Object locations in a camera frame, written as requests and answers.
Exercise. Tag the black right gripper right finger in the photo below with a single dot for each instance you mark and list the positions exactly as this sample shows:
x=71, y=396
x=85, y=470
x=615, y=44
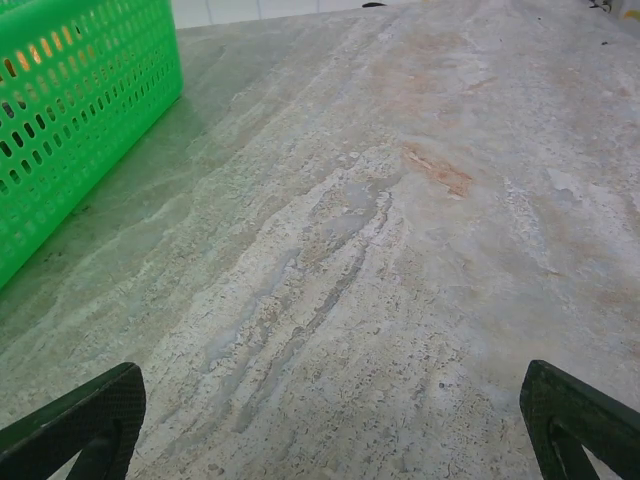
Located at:
x=575, y=400

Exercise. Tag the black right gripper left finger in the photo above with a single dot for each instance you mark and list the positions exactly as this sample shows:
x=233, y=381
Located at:
x=100, y=400

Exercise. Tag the green perforated plastic basket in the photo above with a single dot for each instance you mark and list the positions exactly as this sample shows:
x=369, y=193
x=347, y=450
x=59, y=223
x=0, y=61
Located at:
x=100, y=10

